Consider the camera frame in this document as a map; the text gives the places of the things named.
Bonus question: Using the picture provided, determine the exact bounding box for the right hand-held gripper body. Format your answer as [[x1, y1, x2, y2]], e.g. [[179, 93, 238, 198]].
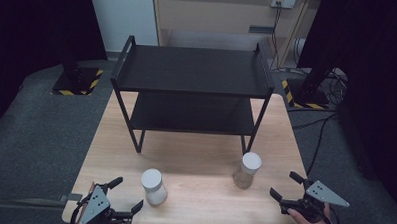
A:
[[278, 178, 351, 224]]

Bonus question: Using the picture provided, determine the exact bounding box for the black cable on floor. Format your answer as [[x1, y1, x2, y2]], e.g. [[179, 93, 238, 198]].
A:
[[284, 107, 340, 178]]

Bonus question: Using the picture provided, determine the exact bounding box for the jar of white powder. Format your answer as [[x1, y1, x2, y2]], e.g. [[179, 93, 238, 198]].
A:
[[139, 167, 169, 207]]

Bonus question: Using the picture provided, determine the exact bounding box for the bundle of cables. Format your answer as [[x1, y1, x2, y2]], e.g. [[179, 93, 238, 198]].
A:
[[318, 66, 350, 108]]

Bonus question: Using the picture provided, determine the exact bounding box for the black cable from wall socket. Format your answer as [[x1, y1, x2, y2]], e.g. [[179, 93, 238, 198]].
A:
[[268, 5, 283, 72]]

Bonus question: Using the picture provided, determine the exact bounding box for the white wall socket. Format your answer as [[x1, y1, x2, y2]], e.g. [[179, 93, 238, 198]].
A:
[[269, 0, 297, 10]]

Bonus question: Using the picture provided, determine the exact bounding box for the grey tape strip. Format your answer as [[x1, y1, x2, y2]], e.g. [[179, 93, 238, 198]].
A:
[[58, 192, 84, 203]]

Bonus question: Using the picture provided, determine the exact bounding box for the black two-tier shelf rack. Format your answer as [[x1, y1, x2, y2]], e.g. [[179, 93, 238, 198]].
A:
[[107, 34, 277, 159]]

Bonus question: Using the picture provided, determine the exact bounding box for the jar of beige powder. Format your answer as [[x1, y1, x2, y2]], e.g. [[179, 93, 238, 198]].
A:
[[231, 150, 263, 191]]

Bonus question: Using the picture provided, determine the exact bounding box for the hand-held gripper cable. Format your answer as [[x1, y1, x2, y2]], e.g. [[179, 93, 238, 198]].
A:
[[69, 192, 95, 224], [324, 203, 342, 224]]

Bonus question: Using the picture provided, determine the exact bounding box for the dark curtain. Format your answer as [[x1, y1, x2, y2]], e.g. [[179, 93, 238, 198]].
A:
[[0, 0, 110, 141], [291, 0, 397, 208]]

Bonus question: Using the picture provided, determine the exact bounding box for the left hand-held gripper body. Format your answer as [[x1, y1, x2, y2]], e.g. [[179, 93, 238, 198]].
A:
[[72, 183, 135, 224]]

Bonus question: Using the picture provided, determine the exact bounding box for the right hand-held gripper cable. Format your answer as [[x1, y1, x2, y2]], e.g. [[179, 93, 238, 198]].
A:
[[324, 203, 342, 224]]

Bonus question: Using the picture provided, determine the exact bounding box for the wooden cabinet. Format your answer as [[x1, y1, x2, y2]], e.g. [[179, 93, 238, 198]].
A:
[[149, 0, 323, 71]]

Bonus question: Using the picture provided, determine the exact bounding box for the left hand-held gripper cable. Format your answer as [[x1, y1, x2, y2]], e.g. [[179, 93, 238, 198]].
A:
[[69, 192, 95, 224]]

